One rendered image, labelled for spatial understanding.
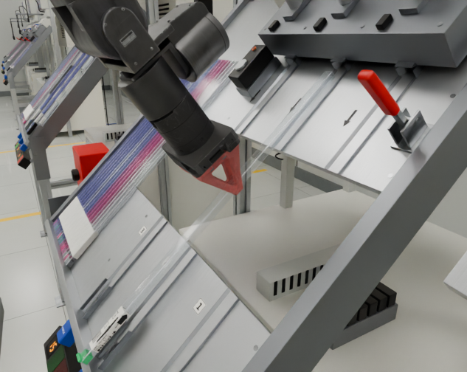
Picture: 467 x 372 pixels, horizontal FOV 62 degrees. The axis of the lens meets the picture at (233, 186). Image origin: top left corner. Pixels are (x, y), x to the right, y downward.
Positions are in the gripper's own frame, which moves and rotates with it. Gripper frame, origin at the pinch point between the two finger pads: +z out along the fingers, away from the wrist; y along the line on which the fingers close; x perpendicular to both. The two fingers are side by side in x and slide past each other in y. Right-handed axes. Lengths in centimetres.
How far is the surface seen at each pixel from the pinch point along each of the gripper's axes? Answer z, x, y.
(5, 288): 51, 87, 147
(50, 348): 6.9, 36.8, 14.7
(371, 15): -7.3, -25.8, -6.0
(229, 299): 2.8, 10.8, -10.9
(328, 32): -6.9, -23.1, -0.9
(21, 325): 54, 83, 114
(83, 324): 4.1, 28.7, 8.4
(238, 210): 43, -7, 49
